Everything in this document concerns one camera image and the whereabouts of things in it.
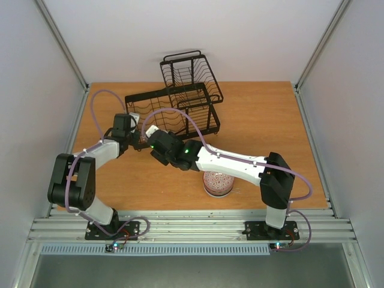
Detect black wire dish rack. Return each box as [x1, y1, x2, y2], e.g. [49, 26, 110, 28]
[125, 50, 224, 135]

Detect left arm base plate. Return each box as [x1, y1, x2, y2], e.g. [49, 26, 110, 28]
[85, 220, 140, 241]

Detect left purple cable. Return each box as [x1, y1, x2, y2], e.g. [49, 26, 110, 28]
[64, 89, 150, 241]

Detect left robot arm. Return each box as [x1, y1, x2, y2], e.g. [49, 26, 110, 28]
[47, 113, 140, 239]

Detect purple cable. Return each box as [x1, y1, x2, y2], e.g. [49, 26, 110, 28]
[64, 89, 150, 241]
[140, 108, 314, 252]

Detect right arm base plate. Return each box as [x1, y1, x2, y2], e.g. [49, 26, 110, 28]
[242, 221, 300, 241]

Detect white bowl black diamonds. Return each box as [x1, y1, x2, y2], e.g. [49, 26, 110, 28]
[203, 172, 235, 194]

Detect controller board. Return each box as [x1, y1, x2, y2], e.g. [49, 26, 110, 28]
[269, 242, 292, 251]
[104, 243, 124, 253]

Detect bottom bowl of stack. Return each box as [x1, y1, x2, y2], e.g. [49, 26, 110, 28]
[205, 190, 231, 198]

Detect left controller board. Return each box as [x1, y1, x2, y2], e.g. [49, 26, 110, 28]
[104, 243, 124, 253]

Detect grey slotted cable duct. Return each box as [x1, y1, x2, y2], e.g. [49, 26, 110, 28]
[40, 243, 270, 257]

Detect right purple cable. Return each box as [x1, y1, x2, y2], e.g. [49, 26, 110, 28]
[140, 108, 314, 252]

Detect right controller board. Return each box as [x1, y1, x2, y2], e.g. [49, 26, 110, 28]
[269, 242, 292, 251]

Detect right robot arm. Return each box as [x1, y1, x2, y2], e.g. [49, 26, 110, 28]
[145, 128, 295, 238]

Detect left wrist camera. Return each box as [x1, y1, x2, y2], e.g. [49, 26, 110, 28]
[128, 112, 140, 127]

